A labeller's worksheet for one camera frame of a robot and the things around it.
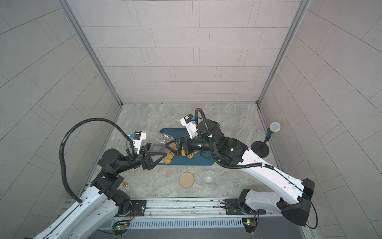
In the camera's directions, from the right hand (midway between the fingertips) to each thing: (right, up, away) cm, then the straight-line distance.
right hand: (173, 146), depth 59 cm
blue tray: (+10, -14, +28) cm, 33 cm away
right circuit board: (+34, -38, +9) cm, 52 cm away
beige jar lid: (+4, -23, +21) cm, 31 cm away
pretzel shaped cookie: (+5, -12, +30) cm, 32 cm away
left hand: (-3, -3, +2) cm, 5 cm away
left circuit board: (-24, -37, +6) cm, 44 cm away
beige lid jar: (-6, +1, -1) cm, 6 cm away
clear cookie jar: (+16, -23, +22) cm, 35 cm away
